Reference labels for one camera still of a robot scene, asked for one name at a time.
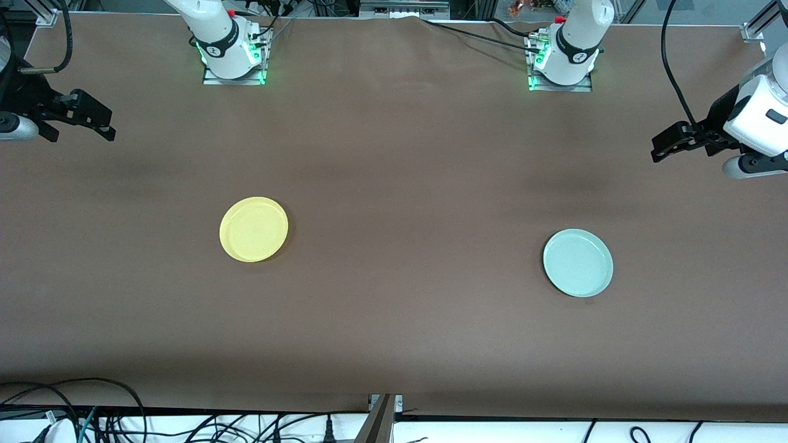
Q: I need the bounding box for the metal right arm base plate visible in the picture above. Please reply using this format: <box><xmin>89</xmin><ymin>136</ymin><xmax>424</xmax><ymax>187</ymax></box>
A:
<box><xmin>202</xmin><ymin>28</ymin><xmax>268</xmax><ymax>87</ymax></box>

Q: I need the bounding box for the aluminium profile beam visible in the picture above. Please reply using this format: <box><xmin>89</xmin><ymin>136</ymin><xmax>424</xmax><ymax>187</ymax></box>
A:
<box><xmin>354</xmin><ymin>394</ymin><xmax>404</xmax><ymax>443</ymax></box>

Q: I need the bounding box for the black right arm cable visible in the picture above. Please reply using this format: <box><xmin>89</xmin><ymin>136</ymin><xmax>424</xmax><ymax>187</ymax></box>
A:
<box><xmin>17</xmin><ymin>0</ymin><xmax>73</xmax><ymax>74</ymax></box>

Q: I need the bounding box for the grey electronics box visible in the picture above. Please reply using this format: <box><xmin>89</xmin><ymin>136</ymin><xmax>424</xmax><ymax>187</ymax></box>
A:
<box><xmin>358</xmin><ymin>0</ymin><xmax>451</xmax><ymax>19</ymax></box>

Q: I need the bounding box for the teal cable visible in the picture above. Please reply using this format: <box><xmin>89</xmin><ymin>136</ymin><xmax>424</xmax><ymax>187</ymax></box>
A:
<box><xmin>77</xmin><ymin>406</ymin><xmax>99</xmax><ymax>443</ymax></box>

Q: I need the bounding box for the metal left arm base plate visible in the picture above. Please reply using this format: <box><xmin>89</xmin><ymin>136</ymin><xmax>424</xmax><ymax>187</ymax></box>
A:
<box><xmin>528</xmin><ymin>31</ymin><xmax>593</xmax><ymax>93</ymax></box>

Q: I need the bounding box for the brown table cover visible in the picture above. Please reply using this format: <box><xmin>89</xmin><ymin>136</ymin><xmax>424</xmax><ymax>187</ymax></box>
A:
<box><xmin>0</xmin><ymin>12</ymin><xmax>788</xmax><ymax>422</ymax></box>

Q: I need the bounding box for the black looped cable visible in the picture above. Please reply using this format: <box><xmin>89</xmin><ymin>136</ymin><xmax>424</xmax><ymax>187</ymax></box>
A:
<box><xmin>0</xmin><ymin>377</ymin><xmax>148</xmax><ymax>443</ymax></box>

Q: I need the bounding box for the long black table cable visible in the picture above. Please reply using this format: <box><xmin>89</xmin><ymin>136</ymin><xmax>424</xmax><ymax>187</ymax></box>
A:
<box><xmin>420</xmin><ymin>17</ymin><xmax>542</xmax><ymax>53</ymax></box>

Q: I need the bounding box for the pale green plate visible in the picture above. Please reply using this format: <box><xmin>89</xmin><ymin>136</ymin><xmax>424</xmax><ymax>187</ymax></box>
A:
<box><xmin>542</xmin><ymin>228</ymin><xmax>614</xmax><ymax>299</ymax></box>

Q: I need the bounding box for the short black table cable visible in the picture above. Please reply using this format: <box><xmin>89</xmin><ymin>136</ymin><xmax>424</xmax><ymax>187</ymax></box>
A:
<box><xmin>489</xmin><ymin>17</ymin><xmax>536</xmax><ymax>39</ymax></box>

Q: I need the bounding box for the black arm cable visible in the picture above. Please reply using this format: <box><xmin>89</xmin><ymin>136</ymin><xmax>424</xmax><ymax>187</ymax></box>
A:
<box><xmin>17</xmin><ymin>0</ymin><xmax>73</xmax><ymax>74</ymax></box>
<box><xmin>661</xmin><ymin>0</ymin><xmax>699</xmax><ymax>130</ymax></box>

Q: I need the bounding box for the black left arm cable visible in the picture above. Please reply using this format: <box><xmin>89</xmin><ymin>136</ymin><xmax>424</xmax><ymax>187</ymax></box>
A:
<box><xmin>661</xmin><ymin>0</ymin><xmax>699</xmax><ymax>130</ymax></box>

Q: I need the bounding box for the yellow plate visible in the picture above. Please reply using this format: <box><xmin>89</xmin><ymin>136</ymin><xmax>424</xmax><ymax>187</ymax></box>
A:
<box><xmin>219</xmin><ymin>196</ymin><xmax>289</xmax><ymax>263</ymax></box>

